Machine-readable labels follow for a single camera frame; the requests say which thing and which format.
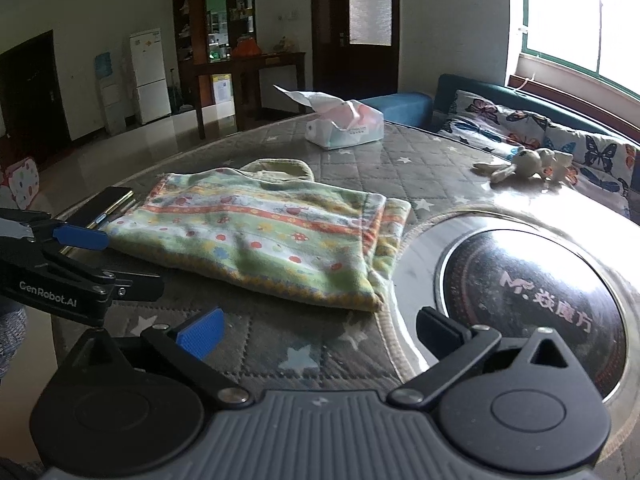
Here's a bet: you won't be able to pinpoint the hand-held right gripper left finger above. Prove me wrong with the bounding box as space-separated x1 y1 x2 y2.
60 307 253 408

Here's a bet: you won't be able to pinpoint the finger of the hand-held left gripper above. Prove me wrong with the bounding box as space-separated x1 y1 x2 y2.
30 222 115 283
92 270 166 303

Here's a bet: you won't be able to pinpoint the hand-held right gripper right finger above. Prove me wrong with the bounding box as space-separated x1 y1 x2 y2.
387 306 576 408

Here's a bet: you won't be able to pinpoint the person's left forearm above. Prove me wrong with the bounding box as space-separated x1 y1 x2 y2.
0 302 27 381

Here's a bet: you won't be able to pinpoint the black smartphone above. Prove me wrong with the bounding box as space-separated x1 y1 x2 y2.
55 186 136 233

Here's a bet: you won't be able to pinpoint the white dotted bag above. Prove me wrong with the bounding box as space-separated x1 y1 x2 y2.
0 156 41 211

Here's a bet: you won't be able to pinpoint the round black induction cooker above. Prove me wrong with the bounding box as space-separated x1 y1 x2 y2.
385 210 640 406

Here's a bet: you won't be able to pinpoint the white water dispenser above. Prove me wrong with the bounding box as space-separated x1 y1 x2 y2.
94 52 126 136

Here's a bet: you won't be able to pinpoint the white refrigerator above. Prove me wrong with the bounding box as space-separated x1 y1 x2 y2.
129 28 172 126

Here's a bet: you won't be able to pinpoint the grey quilted star table cover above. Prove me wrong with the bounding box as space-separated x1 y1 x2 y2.
50 112 640 480

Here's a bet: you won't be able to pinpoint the white rabbit toy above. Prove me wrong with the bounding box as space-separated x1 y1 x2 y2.
472 145 576 186

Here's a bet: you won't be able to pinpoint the dark wooden display cabinet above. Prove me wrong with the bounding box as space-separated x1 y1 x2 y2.
172 0 261 111

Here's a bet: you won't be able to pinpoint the pink white tissue pack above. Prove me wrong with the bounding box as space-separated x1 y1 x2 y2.
274 85 386 152

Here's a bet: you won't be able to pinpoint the teal sofa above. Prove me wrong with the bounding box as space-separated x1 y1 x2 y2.
357 74 640 221

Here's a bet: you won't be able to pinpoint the dark wooden side table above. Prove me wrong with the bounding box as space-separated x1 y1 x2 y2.
192 51 307 141

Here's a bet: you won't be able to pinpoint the dark wooden glass door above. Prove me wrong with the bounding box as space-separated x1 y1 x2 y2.
310 0 401 96

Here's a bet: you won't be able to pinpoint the green framed window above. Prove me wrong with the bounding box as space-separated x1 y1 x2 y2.
507 0 640 101

